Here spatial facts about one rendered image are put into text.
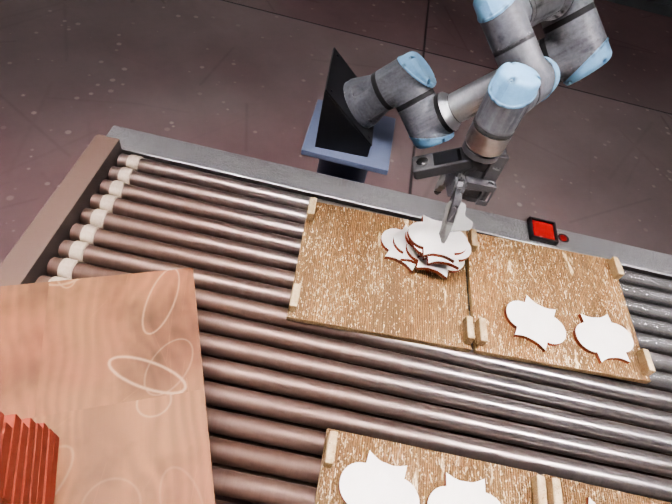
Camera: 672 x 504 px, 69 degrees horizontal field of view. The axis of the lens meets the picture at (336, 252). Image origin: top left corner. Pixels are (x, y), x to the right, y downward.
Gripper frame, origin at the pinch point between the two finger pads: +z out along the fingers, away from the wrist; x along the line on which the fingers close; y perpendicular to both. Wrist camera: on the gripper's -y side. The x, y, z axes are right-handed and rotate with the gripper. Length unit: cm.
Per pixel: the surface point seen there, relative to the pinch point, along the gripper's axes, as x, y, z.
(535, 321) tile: -12.5, 28.4, 15.2
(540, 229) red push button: 19.1, 37.5, 15.7
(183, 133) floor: 145, -94, 106
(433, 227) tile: 5.2, 2.8, 8.2
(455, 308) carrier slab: -11.2, 9.7, 16.6
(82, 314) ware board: -31, -64, 8
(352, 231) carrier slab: 7.3, -15.2, 16.3
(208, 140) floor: 143, -80, 106
